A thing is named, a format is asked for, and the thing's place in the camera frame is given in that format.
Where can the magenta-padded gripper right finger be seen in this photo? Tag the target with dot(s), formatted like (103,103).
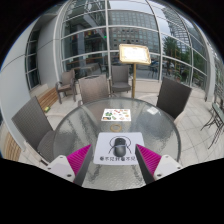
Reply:
(166,165)

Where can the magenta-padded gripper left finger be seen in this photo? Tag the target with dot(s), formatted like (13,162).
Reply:
(63,165)

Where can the black computer mouse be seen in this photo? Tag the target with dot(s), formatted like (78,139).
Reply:
(120,147)

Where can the white mouse pad, circle print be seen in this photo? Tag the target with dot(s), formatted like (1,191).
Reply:
(103,150)

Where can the dark wicker chair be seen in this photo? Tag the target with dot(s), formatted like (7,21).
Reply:
(173,96)
(120,77)
(31,123)
(66,81)
(94,89)

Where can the black metal chair group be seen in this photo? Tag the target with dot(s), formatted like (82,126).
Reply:
(215,120)

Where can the wooden slat bench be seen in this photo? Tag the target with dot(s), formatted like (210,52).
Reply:
(48,98)

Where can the printed picture menu card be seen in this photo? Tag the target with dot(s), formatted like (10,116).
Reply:
(116,115)

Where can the gold-framed menu stand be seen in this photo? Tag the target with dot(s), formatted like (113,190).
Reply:
(135,54)

